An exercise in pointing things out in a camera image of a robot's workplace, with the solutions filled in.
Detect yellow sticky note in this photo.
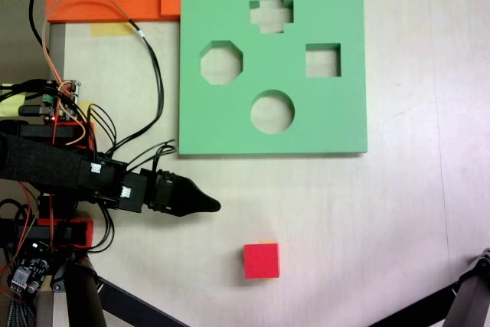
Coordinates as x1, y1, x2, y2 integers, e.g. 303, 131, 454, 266
0, 88, 26, 117

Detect green shape sorter board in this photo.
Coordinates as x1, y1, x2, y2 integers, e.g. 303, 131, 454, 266
178, 0, 369, 159

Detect black cable pair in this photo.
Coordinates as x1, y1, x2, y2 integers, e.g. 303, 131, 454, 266
106, 18, 167, 155

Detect grey notched tripod leg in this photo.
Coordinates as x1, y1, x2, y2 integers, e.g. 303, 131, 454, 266
443, 247, 490, 327

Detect black usb plug cable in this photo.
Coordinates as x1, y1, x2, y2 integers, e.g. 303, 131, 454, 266
0, 103, 53, 117

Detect red square block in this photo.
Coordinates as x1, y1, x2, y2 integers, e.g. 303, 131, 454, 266
243, 241, 282, 280

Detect black arm cable loops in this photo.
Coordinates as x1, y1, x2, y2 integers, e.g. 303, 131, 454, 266
87, 103, 178, 175

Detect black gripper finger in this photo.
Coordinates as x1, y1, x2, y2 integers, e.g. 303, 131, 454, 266
174, 172, 222, 211
174, 196, 221, 218

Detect yellow tape strip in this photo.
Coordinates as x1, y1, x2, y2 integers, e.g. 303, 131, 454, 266
90, 22, 134, 38

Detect black tripod leg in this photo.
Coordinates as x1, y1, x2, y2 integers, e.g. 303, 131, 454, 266
57, 253, 107, 327

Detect circuit board with connectors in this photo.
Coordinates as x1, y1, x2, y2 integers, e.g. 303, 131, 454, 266
41, 79, 87, 123

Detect black power cable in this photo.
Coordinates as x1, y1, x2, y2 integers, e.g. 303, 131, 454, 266
28, 0, 45, 49

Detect small black converter board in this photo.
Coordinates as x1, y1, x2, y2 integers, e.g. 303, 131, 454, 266
6, 241, 51, 298

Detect black tripod brace bar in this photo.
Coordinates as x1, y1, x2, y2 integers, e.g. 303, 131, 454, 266
366, 280, 460, 327
94, 276, 189, 327

